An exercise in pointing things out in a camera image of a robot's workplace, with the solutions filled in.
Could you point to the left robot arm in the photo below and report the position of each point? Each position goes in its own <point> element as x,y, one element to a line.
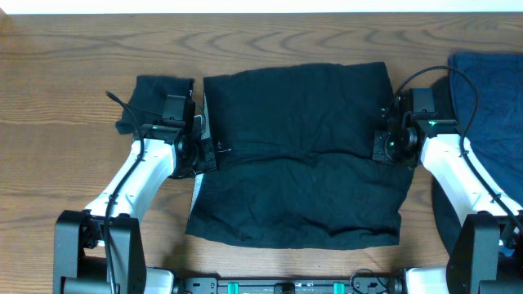
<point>99,249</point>

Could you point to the small folded black garment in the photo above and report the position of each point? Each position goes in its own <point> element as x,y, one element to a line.
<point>148,99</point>

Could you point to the navy blue garment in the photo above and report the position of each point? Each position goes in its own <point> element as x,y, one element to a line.
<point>496,131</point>

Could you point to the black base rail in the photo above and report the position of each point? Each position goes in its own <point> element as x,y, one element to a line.
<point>357,285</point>

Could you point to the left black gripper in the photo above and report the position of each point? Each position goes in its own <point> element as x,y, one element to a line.
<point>210,164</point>

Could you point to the black garment under pile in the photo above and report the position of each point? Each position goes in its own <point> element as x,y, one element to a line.
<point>446,219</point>

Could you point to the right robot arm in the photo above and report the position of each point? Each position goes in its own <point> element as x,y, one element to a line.
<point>487,256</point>

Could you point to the black shorts with white trim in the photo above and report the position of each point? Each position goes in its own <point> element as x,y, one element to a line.
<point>294,152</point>

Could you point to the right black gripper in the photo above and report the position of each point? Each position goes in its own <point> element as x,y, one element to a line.
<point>379,137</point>

